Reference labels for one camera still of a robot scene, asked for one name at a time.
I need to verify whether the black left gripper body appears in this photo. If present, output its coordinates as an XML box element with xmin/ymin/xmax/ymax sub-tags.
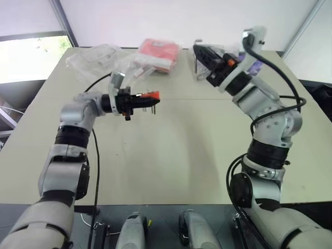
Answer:
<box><xmin>116</xmin><ymin>87</ymin><xmax>135</xmax><ymax>121</ymax></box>

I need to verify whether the dark crate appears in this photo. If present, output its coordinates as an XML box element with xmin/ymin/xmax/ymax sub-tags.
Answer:
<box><xmin>300</xmin><ymin>78</ymin><xmax>332</xmax><ymax>111</ymax></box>

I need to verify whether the black box under table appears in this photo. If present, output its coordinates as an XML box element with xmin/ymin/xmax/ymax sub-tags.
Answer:
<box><xmin>91</xmin><ymin>221</ymin><xmax>112</xmax><ymax>249</ymax></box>

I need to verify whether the dark window frame post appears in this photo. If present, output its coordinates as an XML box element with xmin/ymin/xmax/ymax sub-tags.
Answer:
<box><xmin>48</xmin><ymin>0</ymin><xmax>79</xmax><ymax>48</ymax></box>

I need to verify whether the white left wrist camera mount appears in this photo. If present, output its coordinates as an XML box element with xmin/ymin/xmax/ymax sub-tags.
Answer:
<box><xmin>108</xmin><ymin>71</ymin><xmax>127</xmax><ymax>116</ymax></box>

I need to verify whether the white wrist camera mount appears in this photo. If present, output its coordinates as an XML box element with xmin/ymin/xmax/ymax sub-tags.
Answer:
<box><xmin>108</xmin><ymin>71</ymin><xmax>127</xmax><ymax>116</ymax></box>
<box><xmin>218</xmin><ymin>25</ymin><xmax>267</xmax><ymax>94</ymax></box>

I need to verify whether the clear crumpled plastic bag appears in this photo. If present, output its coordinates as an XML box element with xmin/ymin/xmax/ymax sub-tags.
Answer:
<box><xmin>191</xmin><ymin>41</ymin><xmax>243</xmax><ymax>82</ymax></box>

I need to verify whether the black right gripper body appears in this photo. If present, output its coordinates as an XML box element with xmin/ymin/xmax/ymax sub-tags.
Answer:
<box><xmin>206</xmin><ymin>53</ymin><xmax>239</xmax><ymax>88</ymax></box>

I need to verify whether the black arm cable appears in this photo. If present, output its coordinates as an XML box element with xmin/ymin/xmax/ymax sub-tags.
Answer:
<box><xmin>83</xmin><ymin>73</ymin><xmax>113</xmax><ymax>249</ymax></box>
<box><xmin>226</xmin><ymin>33</ymin><xmax>307</xmax><ymax>249</ymax></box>

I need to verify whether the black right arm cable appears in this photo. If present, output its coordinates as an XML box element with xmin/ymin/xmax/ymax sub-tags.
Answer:
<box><xmin>226</xmin><ymin>33</ymin><xmax>307</xmax><ymax>249</ymax></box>

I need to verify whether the grey wall corner post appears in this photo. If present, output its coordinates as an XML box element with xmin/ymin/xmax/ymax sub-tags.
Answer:
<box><xmin>281</xmin><ymin>0</ymin><xmax>324</xmax><ymax>61</ymax></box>

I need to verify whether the red package in plastic bag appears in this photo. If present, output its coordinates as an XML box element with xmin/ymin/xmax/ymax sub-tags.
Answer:
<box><xmin>131</xmin><ymin>38</ymin><xmax>183</xmax><ymax>75</ymax></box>

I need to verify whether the silver hex key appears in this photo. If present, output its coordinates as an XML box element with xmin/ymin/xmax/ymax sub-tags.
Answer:
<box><xmin>193</xmin><ymin>38</ymin><xmax>203</xmax><ymax>81</ymax></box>

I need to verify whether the red hex key holder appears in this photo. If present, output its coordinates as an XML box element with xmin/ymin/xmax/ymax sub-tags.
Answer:
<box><xmin>140</xmin><ymin>90</ymin><xmax>160</xmax><ymax>101</ymax></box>

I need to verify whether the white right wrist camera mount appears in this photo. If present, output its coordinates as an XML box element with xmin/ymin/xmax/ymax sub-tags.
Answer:
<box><xmin>218</xmin><ymin>25</ymin><xmax>267</xmax><ymax>94</ymax></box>

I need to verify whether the bright window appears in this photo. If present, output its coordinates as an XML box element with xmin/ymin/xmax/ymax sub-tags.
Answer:
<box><xmin>0</xmin><ymin>35</ymin><xmax>74</xmax><ymax>84</ymax></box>

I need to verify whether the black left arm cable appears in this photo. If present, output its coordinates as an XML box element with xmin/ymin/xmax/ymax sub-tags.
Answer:
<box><xmin>83</xmin><ymin>73</ymin><xmax>113</xmax><ymax>249</ymax></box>

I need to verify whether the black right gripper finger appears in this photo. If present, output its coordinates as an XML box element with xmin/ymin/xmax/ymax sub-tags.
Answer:
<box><xmin>192</xmin><ymin>44</ymin><xmax>225</xmax><ymax>63</ymax></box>
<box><xmin>194</xmin><ymin>49</ymin><xmax>218</xmax><ymax>72</ymax></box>

